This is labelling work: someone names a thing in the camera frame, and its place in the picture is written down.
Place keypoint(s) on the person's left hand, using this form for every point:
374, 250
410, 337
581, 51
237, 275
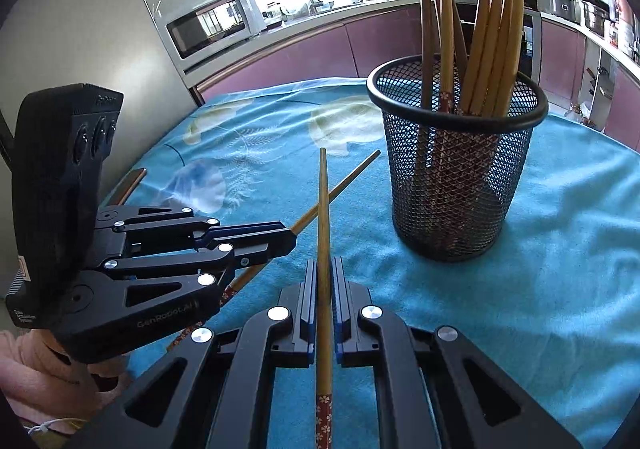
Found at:
107, 366

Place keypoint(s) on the pink thermos jug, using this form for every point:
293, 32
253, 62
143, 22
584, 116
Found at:
623, 24

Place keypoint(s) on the black mesh utensil holder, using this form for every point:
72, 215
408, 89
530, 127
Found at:
450, 209

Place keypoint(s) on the large steel stockpot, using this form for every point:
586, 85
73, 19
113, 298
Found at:
596, 18

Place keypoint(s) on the bunch of wooden chopsticks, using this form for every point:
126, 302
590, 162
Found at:
492, 54

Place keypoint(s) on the blue printed tablecloth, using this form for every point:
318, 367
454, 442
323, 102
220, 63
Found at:
550, 279

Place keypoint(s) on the wooden chopstick red patterned end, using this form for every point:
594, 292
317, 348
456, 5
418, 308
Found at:
324, 229
345, 181

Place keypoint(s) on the cooking oil bottles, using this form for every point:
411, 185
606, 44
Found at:
578, 113

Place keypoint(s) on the silver refrigerator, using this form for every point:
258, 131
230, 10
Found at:
90, 19

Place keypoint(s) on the silver box appliance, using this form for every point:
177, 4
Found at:
563, 5

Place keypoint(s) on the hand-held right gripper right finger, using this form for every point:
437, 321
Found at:
340, 309

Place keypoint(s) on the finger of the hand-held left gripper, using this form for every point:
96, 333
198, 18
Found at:
165, 224
260, 251

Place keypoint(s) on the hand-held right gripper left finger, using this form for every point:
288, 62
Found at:
313, 309

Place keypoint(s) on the pink base cabinets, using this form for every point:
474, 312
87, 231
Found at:
560, 54
300, 54

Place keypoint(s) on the brown wooden bar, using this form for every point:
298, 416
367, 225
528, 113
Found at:
127, 185

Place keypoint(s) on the silver microwave oven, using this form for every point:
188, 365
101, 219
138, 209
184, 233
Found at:
205, 29

